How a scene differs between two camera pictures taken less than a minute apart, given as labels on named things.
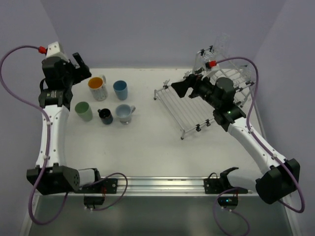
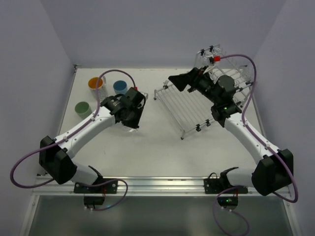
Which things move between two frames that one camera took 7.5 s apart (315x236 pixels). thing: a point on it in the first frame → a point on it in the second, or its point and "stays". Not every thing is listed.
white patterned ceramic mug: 98,87 stays
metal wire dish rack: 187,102 stays
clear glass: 221,46 → 130,129
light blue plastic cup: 120,88 stays
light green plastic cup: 83,110 stays
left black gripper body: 80,71 → 133,117
